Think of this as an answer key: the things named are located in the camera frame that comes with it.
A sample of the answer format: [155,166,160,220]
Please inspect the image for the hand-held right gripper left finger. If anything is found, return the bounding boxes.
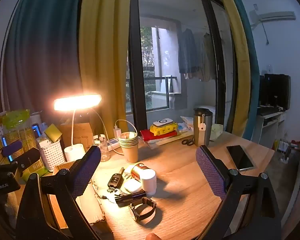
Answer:
[16,145,102,240]

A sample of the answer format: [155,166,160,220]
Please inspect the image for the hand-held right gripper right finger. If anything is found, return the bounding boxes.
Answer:
[195,145,282,240]

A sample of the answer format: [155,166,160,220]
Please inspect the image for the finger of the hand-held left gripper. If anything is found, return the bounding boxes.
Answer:
[0,140,23,159]
[13,147,41,177]

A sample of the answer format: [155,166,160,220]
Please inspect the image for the black car key with keys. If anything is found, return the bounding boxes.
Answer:
[104,167,127,201]

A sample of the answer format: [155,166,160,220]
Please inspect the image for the cardboard box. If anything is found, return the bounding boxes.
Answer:
[46,161,109,233]

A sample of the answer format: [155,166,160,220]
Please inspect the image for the white earbud case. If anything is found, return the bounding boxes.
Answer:
[123,179,142,194]

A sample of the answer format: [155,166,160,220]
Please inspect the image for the red metal can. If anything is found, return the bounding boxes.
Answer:
[130,163,151,181]

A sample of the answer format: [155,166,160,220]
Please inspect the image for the black flashlight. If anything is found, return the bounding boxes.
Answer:
[114,190,147,207]

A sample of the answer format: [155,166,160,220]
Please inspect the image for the white pill bottle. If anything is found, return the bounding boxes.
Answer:
[141,169,157,196]

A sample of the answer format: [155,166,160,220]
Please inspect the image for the black wristwatch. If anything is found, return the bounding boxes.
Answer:
[128,197,157,222]

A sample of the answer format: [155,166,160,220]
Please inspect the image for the person's right hand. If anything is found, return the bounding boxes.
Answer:
[146,232,164,240]

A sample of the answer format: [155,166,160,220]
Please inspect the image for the small white box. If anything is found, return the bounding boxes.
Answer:
[37,138,52,148]

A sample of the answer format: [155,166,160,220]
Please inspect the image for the white plastic basket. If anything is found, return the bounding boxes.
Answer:
[37,140,66,172]

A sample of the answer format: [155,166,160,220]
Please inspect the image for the phone with lit screen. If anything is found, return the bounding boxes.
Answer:
[32,123,42,138]

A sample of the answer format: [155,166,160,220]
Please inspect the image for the clear glass jar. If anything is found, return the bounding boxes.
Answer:
[93,134,111,162]

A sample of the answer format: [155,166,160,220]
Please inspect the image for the black smartphone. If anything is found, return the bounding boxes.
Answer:
[226,145,257,172]

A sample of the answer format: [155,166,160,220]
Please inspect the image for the yellow green sponge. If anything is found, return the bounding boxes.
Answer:
[43,123,63,143]

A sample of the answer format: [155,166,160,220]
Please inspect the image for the brown lamp carton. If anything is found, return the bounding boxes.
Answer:
[58,122,94,153]

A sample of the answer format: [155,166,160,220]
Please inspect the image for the white power strip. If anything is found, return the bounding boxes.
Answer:
[107,137,121,152]

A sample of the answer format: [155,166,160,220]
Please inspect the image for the pale green packet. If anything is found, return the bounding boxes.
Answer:
[210,123,224,141]

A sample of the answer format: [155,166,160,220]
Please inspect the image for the steel travel tumbler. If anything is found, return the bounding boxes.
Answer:
[193,108,214,147]

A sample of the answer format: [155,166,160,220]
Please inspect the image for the stack of brown paper cups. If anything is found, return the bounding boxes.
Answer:
[118,131,139,163]

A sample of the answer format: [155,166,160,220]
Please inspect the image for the white paper packets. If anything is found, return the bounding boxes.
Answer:
[177,116,194,133]

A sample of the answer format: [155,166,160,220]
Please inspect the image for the red book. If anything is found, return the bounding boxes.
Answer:
[140,129,178,142]

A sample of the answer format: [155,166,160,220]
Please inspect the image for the white power bank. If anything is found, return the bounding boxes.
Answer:
[153,118,174,128]

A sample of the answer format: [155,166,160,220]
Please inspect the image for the white desk lamp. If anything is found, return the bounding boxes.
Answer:
[54,94,102,162]

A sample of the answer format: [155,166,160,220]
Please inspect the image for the white computer desk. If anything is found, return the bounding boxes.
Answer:
[251,108,287,153]

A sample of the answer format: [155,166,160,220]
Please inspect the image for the teal curtain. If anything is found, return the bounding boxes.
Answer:
[224,0,262,143]
[1,0,88,153]

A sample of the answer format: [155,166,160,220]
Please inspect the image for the black monitor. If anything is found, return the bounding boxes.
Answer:
[263,73,291,111]

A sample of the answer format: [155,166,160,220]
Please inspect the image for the yellow curtain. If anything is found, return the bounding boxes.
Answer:
[212,0,252,137]
[78,0,132,141]

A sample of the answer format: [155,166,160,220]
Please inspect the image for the hanging blue jacket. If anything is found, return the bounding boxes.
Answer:
[178,28,201,75]

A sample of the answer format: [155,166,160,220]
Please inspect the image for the white air conditioner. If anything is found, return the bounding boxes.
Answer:
[248,11,296,27]

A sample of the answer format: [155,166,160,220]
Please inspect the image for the white lamp cable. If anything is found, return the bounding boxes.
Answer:
[90,108,111,140]

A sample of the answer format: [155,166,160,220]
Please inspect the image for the white charger cable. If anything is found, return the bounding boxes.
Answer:
[114,119,138,133]

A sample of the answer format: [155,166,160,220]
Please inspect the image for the black sliding door frame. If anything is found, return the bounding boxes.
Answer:
[126,0,228,133]

